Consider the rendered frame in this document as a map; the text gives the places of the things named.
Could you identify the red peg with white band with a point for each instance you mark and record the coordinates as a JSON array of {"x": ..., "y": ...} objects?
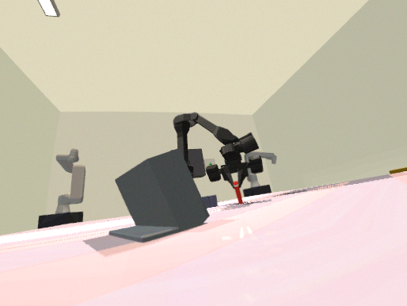
[{"x": 237, "y": 189}]

